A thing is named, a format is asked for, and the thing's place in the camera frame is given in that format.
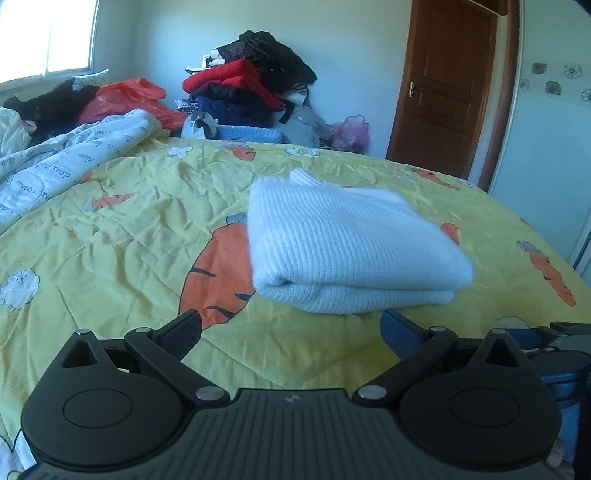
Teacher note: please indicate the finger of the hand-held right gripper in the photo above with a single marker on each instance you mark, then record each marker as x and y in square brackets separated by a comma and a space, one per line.
[524, 335]

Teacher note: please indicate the light blue knit garment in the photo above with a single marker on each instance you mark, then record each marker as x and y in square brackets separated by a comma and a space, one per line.
[249, 134]

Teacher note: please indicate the white printed quilt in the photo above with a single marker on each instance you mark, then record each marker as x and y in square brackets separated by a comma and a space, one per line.
[69, 157]

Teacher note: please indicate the yellow carrot print bedsheet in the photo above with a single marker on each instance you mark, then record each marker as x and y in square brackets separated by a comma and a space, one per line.
[138, 207]

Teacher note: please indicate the navy jacket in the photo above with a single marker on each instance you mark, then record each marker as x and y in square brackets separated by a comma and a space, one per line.
[235, 108]

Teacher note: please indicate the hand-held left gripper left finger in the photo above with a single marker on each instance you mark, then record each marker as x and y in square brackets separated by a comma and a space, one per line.
[184, 330]

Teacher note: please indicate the purple mesh bag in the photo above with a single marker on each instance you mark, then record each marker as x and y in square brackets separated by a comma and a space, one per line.
[351, 134]

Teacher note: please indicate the grey garment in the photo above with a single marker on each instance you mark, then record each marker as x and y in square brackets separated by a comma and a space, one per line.
[304, 122]

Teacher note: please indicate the window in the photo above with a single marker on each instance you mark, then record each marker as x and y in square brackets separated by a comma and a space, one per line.
[46, 32]

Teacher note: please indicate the white knit sweater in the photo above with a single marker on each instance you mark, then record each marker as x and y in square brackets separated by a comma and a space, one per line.
[346, 244]

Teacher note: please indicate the red plastic bag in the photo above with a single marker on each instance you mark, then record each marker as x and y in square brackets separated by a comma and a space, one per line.
[124, 99]

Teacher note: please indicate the brown wooden door frame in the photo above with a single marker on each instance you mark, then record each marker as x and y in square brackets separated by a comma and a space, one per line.
[505, 92]

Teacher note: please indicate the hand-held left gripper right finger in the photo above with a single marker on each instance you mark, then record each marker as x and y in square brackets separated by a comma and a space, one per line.
[399, 332]

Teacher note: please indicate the white plastic bag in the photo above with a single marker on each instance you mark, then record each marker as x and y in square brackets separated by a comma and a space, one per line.
[194, 129]

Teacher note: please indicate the black cloth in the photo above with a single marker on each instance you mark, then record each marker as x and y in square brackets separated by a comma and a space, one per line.
[55, 104]

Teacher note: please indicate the brown wooden door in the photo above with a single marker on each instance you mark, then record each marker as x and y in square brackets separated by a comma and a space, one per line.
[443, 92]

